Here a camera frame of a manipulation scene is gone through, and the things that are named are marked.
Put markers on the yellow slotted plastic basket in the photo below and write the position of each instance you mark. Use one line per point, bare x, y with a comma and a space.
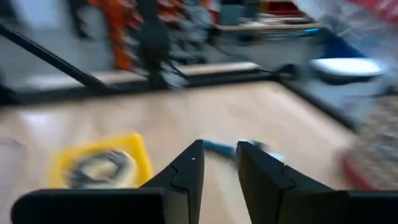
133, 146

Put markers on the orange blurred object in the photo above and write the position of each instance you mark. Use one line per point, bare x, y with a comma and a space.
119, 46

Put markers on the blue pen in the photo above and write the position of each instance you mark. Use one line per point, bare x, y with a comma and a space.
220, 149

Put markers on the metal box grater red trim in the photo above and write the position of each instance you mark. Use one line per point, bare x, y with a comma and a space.
373, 146

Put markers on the grey round object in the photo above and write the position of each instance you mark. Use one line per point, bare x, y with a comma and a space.
77, 177

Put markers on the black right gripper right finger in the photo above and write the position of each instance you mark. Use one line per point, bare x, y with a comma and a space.
273, 193

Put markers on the wooden background table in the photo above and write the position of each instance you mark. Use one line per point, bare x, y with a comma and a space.
267, 26

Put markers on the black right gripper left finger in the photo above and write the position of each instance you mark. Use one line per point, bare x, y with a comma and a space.
180, 186

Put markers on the black diagonal frame bar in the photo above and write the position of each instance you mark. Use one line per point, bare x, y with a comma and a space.
56, 60

